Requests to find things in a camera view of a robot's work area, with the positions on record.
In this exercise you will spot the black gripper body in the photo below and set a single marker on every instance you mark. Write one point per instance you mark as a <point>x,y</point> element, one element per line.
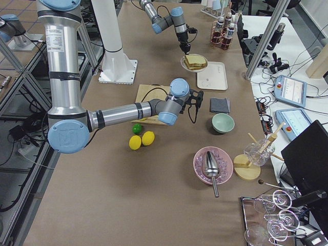
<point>183,107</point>
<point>182,38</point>

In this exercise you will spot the pale green bowl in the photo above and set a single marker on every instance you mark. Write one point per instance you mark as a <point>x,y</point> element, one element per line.
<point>222,123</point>

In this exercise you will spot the white wire cup rack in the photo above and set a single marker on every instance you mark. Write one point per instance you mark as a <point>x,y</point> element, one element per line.
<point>216,8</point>

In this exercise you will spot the aluminium frame post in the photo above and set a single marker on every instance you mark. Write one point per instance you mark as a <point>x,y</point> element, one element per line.
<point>268,33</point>

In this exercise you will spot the front teach pendant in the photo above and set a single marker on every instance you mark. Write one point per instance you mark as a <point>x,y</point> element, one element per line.
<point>296,121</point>

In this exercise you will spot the green lime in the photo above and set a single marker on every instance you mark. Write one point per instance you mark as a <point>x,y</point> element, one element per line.
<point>137,128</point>

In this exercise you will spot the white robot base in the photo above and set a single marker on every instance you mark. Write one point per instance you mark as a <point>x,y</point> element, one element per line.
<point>116,68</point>

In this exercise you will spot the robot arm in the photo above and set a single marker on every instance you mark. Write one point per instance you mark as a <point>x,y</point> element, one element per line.
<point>174,18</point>
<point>70,124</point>

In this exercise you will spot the clear glass mug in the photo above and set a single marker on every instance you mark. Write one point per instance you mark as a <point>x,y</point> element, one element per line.
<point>256,153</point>

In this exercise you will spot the metal scoop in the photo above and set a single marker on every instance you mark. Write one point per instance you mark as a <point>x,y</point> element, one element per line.
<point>210,170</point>

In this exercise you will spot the white round plate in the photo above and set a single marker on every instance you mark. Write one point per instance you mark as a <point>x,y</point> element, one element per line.
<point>184,66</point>

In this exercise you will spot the bread slice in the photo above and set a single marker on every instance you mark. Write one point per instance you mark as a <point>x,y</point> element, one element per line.
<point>195,62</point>

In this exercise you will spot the wooden cup stand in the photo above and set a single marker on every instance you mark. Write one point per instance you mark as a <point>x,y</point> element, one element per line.
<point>244,168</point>

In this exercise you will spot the pink patterned plate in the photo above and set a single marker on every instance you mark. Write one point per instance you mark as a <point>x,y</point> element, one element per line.
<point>225,165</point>

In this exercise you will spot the yellow lemon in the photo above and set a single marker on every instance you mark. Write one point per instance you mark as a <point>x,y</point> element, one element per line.
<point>148,138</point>
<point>135,142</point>

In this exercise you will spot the metal glass tray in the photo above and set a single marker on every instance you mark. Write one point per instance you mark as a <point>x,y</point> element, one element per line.
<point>267,224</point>

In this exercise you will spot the grey folded cloth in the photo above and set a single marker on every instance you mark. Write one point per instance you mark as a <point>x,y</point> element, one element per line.
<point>219,105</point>

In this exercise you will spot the rear teach pendant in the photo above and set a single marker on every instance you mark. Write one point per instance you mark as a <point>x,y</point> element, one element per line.
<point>290,91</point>

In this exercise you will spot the white rabbit tray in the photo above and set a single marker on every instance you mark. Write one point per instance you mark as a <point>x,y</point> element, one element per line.
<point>213,77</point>

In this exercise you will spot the wooden cutting board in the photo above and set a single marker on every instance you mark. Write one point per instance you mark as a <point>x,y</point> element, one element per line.
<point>147,93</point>

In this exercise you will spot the black laptop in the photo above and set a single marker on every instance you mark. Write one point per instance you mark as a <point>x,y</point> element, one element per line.
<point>306,158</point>

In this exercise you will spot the teach pendant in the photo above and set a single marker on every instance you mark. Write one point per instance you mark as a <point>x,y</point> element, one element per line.
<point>290,91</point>
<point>296,121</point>

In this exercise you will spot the dark sauce bottle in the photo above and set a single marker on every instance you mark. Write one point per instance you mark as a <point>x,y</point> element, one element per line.
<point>227,20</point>
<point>228,36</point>
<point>217,31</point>

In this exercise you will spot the right yellow lemon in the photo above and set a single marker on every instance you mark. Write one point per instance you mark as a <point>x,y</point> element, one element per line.
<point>148,138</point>

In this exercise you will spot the copper wire bottle holder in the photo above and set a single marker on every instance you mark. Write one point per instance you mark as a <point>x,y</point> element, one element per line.
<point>222,36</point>

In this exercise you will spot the left yellow lemon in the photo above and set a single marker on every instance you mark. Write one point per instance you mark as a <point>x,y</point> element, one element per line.
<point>135,142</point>

